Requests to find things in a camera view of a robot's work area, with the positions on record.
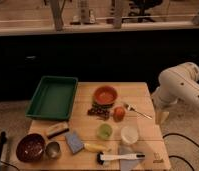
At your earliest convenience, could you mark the red apple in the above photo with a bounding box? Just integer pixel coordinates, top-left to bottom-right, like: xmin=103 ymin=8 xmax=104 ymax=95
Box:
xmin=113 ymin=106 xmax=125 ymax=122

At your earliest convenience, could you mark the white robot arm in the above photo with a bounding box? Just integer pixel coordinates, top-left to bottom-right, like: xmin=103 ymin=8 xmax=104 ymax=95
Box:
xmin=151 ymin=62 xmax=199 ymax=125

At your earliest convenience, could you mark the small metal cup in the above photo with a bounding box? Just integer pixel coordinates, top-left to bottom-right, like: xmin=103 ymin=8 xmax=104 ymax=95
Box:
xmin=45 ymin=141 xmax=61 ymax=159

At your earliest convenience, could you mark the silver fork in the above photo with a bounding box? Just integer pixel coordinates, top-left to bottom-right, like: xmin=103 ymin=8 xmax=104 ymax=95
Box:
xmin=123 ymin=103 xmax=153 ymax=119

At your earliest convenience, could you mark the dark grape bunch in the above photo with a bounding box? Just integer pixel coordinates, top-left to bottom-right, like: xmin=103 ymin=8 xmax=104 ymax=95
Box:
xmin=87 ymin=104 xmax=110 ymax=120

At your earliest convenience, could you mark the grey cloth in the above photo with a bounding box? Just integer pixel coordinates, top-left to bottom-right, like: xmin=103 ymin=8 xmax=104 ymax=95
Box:
xmin=118 ymin=145 xmax=143 ymax=171

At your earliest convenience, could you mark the orange bowl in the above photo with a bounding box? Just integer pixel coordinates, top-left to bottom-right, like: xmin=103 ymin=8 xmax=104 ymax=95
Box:
xmin=93 ymin=86 xmax=118 ymax=105

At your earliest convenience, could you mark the yellow banana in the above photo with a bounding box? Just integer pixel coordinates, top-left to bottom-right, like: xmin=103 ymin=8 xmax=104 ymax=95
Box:
xmin=84 ymin=143 xmax=109 ymax=152

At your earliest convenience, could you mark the blue sponge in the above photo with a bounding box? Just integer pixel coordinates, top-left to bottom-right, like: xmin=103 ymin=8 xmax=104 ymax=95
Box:
xmin=65 ymin=132 xmax=84 ymax=154

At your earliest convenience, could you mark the wooden block eraser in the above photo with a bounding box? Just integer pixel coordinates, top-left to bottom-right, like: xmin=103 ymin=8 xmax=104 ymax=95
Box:
xmin=45 ymin=122 xmax=69 ymax=139

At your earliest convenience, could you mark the green plastic tray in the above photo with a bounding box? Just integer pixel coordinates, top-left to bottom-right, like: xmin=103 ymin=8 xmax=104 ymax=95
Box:
xmin=26 ymin=76 xmax=78 ymax=121

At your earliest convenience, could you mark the black office chair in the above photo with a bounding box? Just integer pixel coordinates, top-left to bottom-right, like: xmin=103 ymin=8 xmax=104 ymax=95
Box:
xmin=122 ymin=0 xmax=163 ymax=23

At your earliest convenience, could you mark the dark red bowl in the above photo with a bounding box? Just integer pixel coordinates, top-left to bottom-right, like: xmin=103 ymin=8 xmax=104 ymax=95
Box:
xmin=16 ymin=133 xmax=45 ymax=163

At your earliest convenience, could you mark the black cable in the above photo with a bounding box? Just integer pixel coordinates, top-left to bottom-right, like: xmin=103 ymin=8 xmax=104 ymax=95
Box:
xmin=162 ymin=132 xmax=199 ymax=171

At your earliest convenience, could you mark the white handled dish brush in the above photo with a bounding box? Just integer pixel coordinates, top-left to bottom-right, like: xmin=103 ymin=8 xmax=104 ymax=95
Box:
xmin=97 ymin=152 xmax=145 ymax=165

